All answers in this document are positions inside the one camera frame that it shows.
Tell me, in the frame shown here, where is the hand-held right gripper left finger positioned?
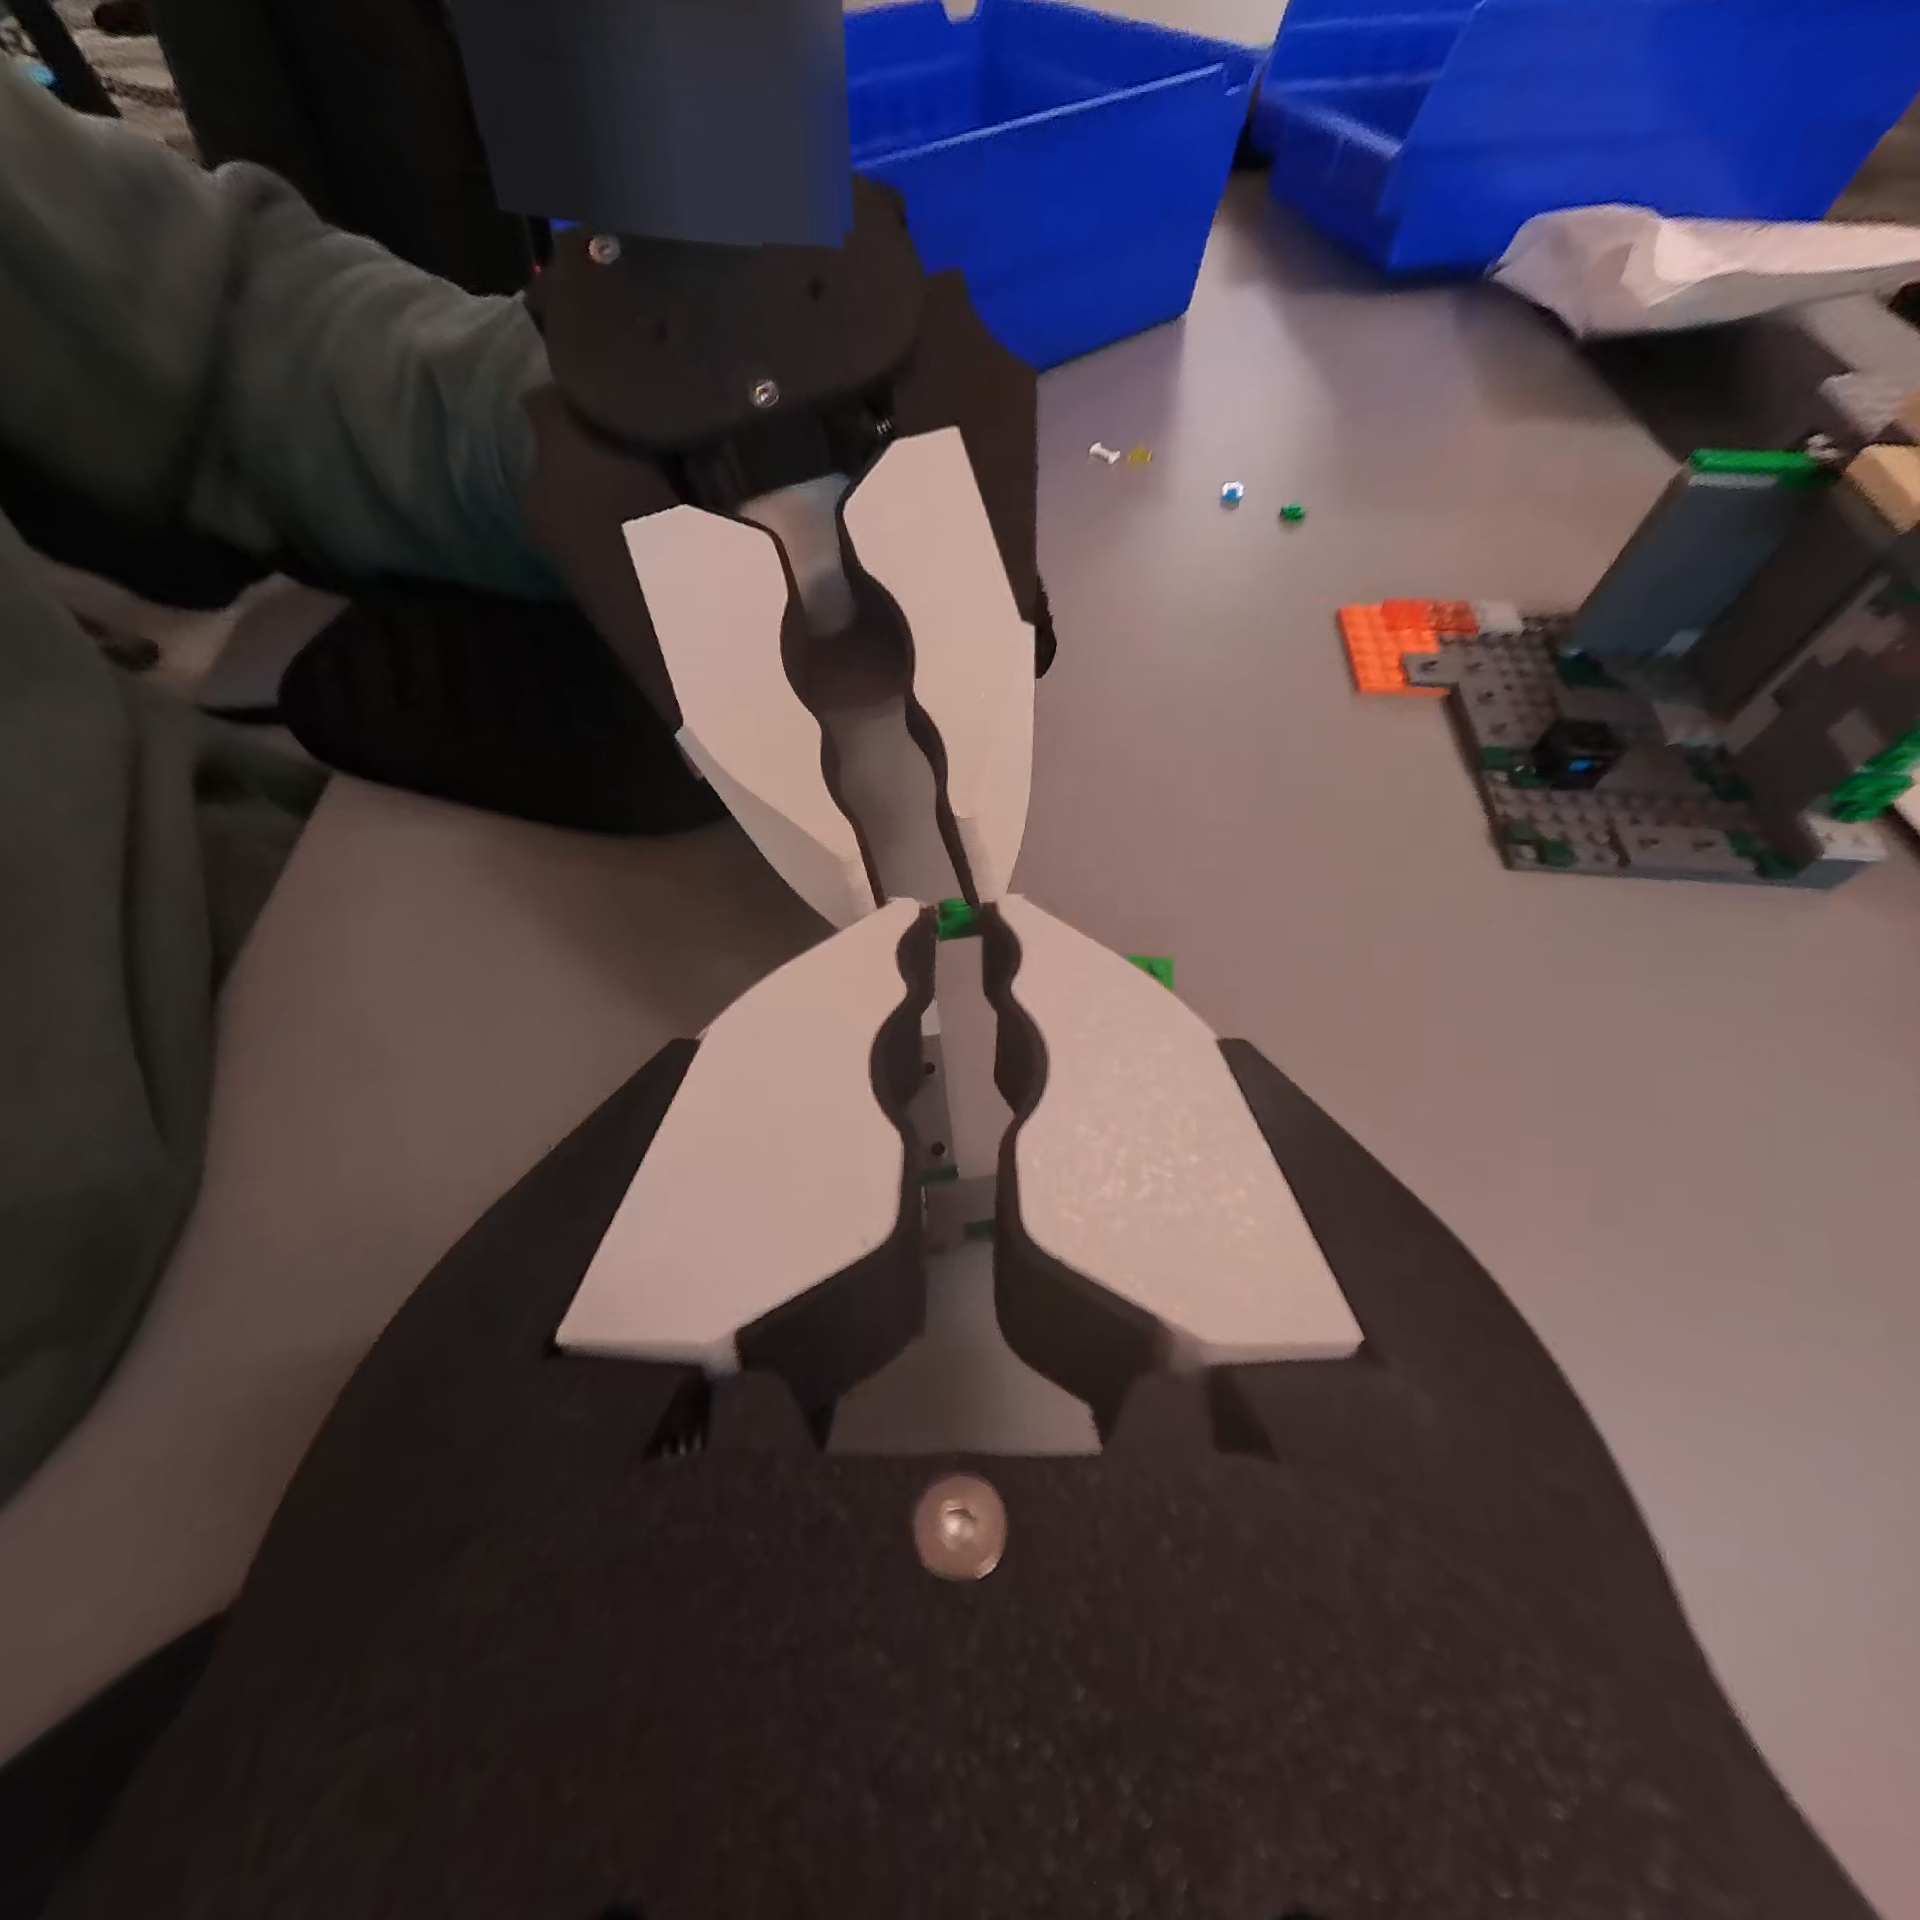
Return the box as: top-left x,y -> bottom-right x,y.
553,898 -> 932,1375

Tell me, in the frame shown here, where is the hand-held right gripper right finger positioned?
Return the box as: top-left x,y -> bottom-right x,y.
982,892 -> 1367,1375

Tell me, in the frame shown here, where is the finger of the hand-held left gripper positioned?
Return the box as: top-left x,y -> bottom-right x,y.
622,497 -> 932,932
842,427 -> 1046,904

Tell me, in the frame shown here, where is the grey white brick column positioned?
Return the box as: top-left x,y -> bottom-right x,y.
919,1007 -> 986,1240

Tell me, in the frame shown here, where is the person's left forearm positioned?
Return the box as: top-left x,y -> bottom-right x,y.
0,61 -> 571,601

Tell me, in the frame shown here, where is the black quilted wrist rest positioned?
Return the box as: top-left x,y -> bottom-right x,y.
0,1620 -> 227,1920
285,585 -> 722,836

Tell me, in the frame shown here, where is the orange brick plate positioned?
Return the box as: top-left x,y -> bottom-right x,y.
1335,601 -> 1487,697

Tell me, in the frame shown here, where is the grey green brick tower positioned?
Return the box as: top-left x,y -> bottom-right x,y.
1457,445 -> 1920,893

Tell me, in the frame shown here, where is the white crumpled bag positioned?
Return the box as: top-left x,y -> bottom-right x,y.
1492,207 -> 1920,339

